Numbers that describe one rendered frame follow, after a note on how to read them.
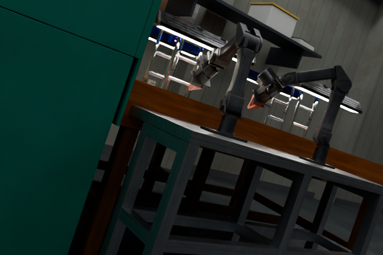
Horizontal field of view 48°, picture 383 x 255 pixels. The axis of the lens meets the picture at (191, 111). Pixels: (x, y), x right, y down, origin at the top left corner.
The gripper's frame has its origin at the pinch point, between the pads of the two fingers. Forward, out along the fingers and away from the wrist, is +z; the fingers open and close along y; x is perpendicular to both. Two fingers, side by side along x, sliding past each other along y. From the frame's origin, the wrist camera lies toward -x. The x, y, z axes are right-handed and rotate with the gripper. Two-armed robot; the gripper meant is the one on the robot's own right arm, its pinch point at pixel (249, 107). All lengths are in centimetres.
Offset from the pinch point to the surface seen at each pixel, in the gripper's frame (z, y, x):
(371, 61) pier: 91, -398, -261
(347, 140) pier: 171, -407, -169
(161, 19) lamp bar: -2, 51, -30
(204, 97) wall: 183, -143, -163
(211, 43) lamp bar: -2.7, 22.2, -28.8
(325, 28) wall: 94, -298, -277
